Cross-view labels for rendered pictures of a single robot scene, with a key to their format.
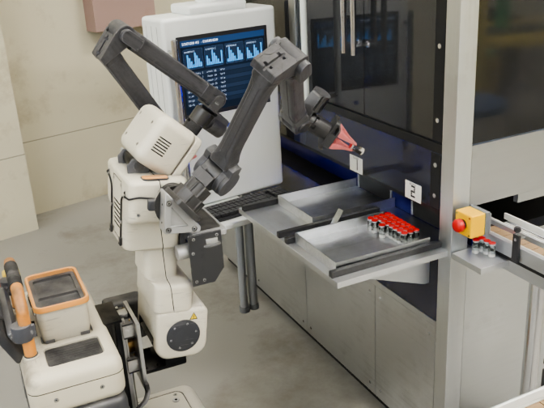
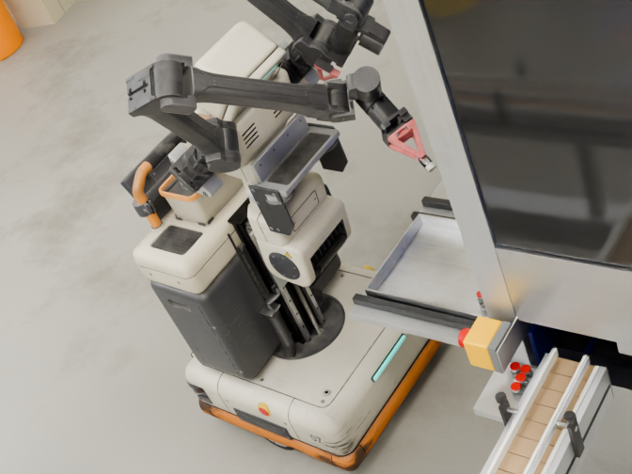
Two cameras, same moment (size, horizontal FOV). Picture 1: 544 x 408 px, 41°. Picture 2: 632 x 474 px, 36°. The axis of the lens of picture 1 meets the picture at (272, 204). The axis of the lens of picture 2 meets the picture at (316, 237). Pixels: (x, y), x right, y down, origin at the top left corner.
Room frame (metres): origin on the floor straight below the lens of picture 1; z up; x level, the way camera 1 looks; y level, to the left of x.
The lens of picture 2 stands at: (1.43, -1.78, 2.42)
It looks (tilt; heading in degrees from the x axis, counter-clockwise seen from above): 38 degrees down; 75
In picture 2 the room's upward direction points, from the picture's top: 25 degrees counter-clockwise
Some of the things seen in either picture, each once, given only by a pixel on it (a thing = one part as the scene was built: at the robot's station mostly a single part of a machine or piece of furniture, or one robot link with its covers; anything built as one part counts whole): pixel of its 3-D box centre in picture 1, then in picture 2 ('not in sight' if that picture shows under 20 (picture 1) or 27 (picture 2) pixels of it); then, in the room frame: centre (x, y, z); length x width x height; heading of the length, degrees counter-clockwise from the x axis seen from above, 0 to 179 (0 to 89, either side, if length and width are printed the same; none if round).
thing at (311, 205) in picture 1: (335, 201); not in sight; (2.46, -0.23, 0.90); 0.34 x 0.26 x 0.04; 115
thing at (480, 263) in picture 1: (483, 258); (519, 395); (1.99, -0.64, 0.87); 0.14 x 0.13 x 0.02; 115
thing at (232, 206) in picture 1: (246, 204); not in sight; (2.69, 0.10, 0.82); 0.40 x 0.14 x 0.02; 123
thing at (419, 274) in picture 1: (383, 276); not in sight; (2.05, -0.34, 0.79); 0.34 x 0.03 x 0.13; 115
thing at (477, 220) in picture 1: (471, 222); (489, 343); (1.98, -0.59, 0.99); 0.08 x 0.07 x 0.07; 115
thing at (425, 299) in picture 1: (293, 196); not in sight; (2.97, -0.10, 0.73); 1.98 x 0.01 x 0.25; 25
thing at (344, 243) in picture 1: (361, 240); (456, 268); (2.11, -0.28, 0.90); 0.34 x 0.26 x 0.04; 115
